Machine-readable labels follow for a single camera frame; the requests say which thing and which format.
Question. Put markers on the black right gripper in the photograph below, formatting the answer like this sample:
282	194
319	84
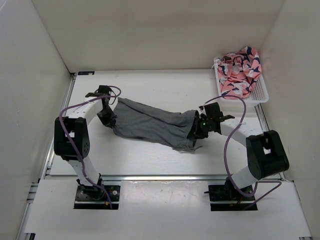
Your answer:
196	133

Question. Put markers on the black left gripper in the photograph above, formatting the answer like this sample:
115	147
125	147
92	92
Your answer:
107	122

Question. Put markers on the grey shorts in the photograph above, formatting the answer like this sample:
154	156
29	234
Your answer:
137	121

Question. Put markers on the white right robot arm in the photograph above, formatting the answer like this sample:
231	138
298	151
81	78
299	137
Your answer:
265	151

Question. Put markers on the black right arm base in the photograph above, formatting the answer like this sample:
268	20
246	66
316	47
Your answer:
224	197

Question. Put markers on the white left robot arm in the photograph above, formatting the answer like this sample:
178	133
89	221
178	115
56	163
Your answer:
71	137

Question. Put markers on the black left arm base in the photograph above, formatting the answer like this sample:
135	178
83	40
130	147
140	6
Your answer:
93	198

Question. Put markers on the pink patterned shorts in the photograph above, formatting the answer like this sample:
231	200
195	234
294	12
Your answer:
238	73

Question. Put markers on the black label sticker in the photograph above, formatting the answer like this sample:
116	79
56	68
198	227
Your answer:
85	73

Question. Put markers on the white plastic basket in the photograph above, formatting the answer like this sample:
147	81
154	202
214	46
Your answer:
258	96

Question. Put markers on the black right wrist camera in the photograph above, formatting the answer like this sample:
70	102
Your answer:
211	110

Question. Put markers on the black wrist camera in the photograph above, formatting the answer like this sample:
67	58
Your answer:
211	110
103	90

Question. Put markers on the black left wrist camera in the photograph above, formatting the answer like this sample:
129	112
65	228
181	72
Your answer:
103	90

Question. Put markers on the aluminium table edge rail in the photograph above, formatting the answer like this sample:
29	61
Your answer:
201	177

